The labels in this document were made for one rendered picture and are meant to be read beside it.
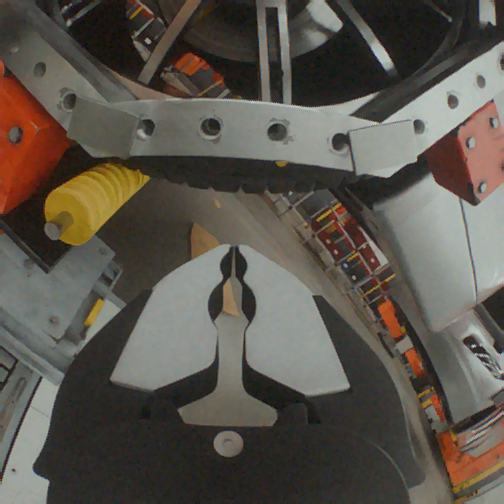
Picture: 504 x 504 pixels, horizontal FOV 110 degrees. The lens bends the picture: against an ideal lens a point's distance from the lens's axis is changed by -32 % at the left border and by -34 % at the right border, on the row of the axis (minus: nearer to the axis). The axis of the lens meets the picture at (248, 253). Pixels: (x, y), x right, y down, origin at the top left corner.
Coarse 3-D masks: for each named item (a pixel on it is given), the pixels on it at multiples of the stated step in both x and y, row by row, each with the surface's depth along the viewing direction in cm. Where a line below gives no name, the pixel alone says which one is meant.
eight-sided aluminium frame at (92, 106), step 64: (0, 0) 7; (64, 64) 12; (448, 64) 15; (64, 128) 15; (128, 128) 15; (192, 128) 16; (256, 128) 16; (320, 128) 16; (384, 128) 15; (448, 128) 15
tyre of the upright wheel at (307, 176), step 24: (144, 168) 25; (168, 168) 25; (192, 168) 25; (216, 168) 25; (240, 168) 25; (264, 168) 25; (288, 168) 25; (312, 168) 26; (264, 192) 28; (288, 192) 28
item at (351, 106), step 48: (48, 0) 13; (96, 0) 16; (192, 0) 17; (336, 0) 17; (384, 0) 27; (432, 0) 15; (96, 48) 20; (288, 48) 21; (384, 48) 30; (432, 48) 18; (144, 96) 21; (192, 96) 37; (288, 96) 23; (336, 96) 30
